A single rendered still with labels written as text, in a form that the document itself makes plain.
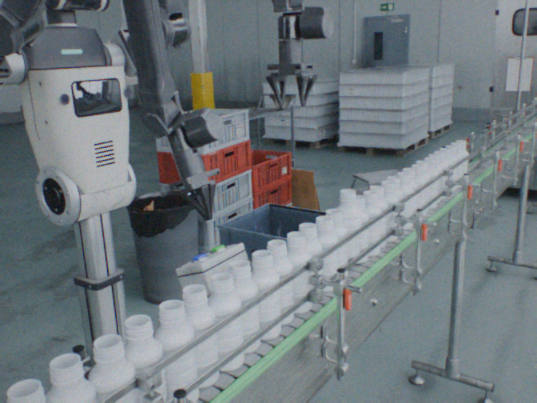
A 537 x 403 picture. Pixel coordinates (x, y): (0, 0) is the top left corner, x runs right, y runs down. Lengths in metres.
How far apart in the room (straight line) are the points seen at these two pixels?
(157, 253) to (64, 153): 2.00
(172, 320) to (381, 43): 11.30
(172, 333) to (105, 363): 0.12
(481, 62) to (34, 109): 10.41
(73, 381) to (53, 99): 0.79
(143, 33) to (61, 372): 0.60
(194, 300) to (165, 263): 2.48
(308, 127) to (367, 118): 1.06
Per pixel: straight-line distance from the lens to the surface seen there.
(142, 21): 1.03
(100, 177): 1.41
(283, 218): 2.05
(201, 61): 11.43
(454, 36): 11.50
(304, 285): 1.09
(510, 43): 5.65
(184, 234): 3.29
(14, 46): 1.20
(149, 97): 1.09
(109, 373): 0.75
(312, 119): 8.31
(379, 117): 7.75
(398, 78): 7.61
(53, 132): 1.37
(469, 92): 11.45
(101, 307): 1.55
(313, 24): 1.24
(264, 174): 4.25
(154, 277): 3.39
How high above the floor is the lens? 1.53
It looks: 16 degrees down
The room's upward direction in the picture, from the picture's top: 2 degrees counter-clockwise
